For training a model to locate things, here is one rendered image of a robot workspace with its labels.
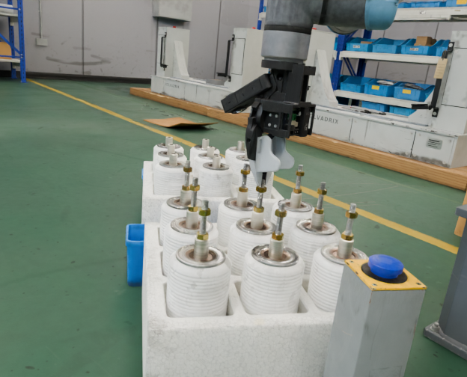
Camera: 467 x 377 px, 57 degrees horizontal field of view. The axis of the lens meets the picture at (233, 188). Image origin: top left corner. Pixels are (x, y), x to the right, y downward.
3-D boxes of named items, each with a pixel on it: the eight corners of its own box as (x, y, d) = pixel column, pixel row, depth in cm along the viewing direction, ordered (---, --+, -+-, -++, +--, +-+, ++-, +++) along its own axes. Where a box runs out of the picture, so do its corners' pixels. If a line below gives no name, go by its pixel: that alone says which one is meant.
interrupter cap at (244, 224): (279, 225, 81) (280, 221, 81) (272, 239, 74) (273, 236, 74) (241, 218, 83) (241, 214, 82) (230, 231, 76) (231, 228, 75)
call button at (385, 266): (388, 268, 54) (392, 253, 53) (407, 284, 50) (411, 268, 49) (359, 268, 53) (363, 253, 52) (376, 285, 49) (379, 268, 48)
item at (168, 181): (185, 221, 126) (188, 161, 121) (188, 233, 117) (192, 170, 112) (152, 220, 124) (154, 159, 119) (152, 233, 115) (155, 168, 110)
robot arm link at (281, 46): (254, 29, 67) (283, 34, 73) (251, 60, 68) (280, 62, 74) (293, 31, 63) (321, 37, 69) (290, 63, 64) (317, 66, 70)
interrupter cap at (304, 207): (269, 203, 93) (270, 200, 92) (295, 200, 97) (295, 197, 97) (294, 215, 87) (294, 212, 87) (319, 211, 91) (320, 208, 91)
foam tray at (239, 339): (299, 289, 108) (310, 224, 103) (380, 411, 72) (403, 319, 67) (141, 293, 99) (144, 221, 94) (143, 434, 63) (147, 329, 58)
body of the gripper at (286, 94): (286, 143, 67) (297, 62, 63) (244, 132, 72) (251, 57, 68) (311, 139, 72) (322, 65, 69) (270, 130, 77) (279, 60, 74)
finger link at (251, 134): (249, 161, 71) (256, 108, 68) (242, 159, 72) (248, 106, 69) (266, 159, 74) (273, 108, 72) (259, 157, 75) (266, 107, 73)
